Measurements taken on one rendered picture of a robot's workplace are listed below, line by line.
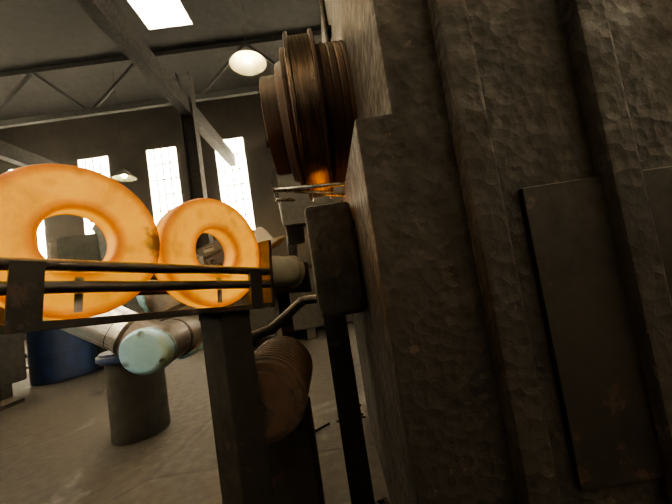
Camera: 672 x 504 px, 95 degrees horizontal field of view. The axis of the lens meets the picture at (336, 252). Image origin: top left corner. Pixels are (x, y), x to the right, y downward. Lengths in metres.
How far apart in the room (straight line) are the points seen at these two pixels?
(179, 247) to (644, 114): 0.70
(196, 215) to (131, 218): 0.08
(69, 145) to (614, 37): 14.96
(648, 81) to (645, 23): 0.09
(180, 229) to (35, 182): 0.14
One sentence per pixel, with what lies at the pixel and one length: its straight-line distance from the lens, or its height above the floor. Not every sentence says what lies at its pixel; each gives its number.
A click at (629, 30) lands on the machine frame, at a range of 0.73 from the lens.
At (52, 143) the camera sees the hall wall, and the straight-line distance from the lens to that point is 15.51.
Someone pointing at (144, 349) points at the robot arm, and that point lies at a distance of 0.72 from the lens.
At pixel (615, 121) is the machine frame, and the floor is 0.80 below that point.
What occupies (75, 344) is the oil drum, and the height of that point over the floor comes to 0.33.
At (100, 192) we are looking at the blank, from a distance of 0.42.
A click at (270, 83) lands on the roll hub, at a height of 1.18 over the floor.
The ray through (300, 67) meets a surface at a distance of 0.85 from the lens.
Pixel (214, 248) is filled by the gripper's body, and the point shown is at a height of 0.76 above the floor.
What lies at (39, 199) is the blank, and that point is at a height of 0.76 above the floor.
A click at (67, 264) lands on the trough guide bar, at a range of 0.37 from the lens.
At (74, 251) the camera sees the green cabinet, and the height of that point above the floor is 1.32.
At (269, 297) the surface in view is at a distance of 0.50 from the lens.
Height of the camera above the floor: 0.65
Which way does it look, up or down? 4 degrees up
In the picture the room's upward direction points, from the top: 9 degrees counter-clockwise
